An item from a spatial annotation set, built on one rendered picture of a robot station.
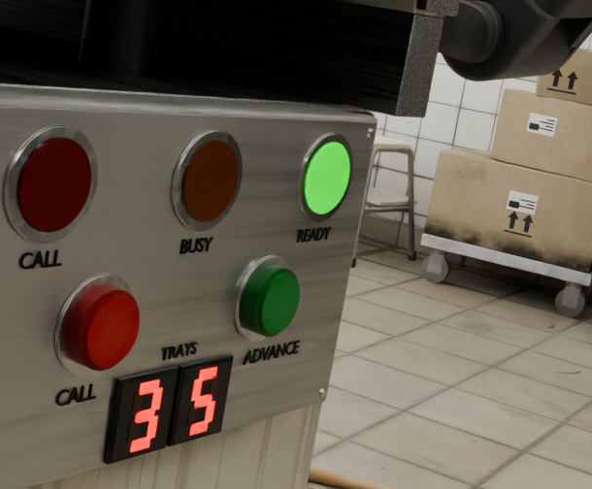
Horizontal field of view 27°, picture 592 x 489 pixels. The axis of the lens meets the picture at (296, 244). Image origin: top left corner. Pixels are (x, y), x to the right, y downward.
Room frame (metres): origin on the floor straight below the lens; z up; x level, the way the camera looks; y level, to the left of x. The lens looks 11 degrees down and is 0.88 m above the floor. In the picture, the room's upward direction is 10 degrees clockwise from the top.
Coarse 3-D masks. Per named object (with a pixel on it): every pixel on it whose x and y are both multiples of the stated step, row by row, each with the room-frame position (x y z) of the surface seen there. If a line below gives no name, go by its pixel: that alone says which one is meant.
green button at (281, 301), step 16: (272, 272) 0.49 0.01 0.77; (288, 272) 0.50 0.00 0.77; (256, 288) 0.49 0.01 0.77; (272, 288) 0.49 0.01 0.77; (288, 288) 0.50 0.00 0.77; (256, 304) 0.49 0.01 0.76; (272, 304) 0.49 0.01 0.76; (288, 304) 0.50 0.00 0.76; (256, 320) 0.49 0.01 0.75; (272, 320) 0.49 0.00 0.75; (288, 320) 0.50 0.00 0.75; (272, 336) 0.50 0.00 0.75
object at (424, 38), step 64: (0, 0) 0.73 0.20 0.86; (64, 0) 0.70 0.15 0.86; (192, 0) 0.64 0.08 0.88; (256, 0) 0.62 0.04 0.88; (320, 0) 0.60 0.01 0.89; (384, 0) 0.58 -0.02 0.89; (448, 0) 0.58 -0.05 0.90; (192, 64) 0.64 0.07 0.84; (256, 64) 0.62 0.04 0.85; (320, 64) 0.60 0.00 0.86; (384, 64) 0.58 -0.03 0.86
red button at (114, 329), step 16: (96, 288) 0.41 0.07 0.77; (112, 288) 0.42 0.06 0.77; (80, 304) 0.41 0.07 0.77; (96, 304) 0.41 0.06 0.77; (112, 304) 0.41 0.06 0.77; (128, 304) 0.42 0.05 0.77; (80, 320) 0.40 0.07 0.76; (96, 320) 0.41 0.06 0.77; (112, 320) 0.41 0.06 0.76; (128, 320) 0.42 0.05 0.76; (80, 336) 0.40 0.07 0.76; (96, 336) 0.41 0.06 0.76; (112, 336) 0.41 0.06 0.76; (128, 336) 0.42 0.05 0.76; (80, 352) 0.40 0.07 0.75; (96, 352) 0.41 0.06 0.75; (112, 352) 0.41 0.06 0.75; (128, 352) 0.42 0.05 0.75; (96, 368) 0.41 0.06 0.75
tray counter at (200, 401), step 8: (216, 368) 0.48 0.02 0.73; (200, 376) 0.47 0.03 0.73; (208, 376) 0.47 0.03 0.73; (216, 376) 0.48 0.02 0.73; (200, 384) 0.47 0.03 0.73; (216, 384) 0.48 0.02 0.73; (192, 392) 0.47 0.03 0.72; (200, 392) 0.47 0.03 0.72; (192, 400) 0.47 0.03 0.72; (200, 400) 0.47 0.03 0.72; (208, 400) 0.48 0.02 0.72; (192, 408) 0.47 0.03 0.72; (208, 408) 0.48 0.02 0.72; (192, 416) 0.47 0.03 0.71; (208, 416) 0.48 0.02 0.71; (192, 424) 0.47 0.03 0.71; (200, 424) 0.47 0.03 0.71; (192, 432) 0.47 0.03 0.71; (200, 432) 0.47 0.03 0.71
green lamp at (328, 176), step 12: (336, 144) 0.53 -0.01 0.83; (324, 156) 0.52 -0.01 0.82; (336, 156) 0.53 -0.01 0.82; (312, 168) 0.51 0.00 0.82; (324, 168) 0.52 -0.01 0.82; (336, 168) 0.53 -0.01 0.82; (348, 168) 0.54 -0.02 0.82; (312, 180) 0.52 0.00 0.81; (324, 180) 0.52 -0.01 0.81; (336, 180) 0.53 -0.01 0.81; (312, 192) 0.52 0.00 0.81; (324, 192) 0.52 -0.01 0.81; (336, 192) 0.53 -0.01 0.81; (312, 204) 0.52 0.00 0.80; (324, 204) 0.53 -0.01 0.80; (336, 204) 0.53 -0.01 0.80
